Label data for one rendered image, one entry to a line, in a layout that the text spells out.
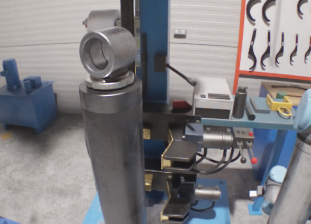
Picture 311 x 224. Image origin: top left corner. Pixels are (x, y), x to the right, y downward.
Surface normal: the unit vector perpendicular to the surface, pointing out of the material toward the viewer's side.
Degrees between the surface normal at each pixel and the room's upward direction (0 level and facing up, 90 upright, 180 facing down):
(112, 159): 90
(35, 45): 90
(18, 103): 90
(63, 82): 90
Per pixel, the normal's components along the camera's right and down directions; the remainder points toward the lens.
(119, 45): 0.79, -0.19
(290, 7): -0.15, 0.43
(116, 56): 0.87, 0.17
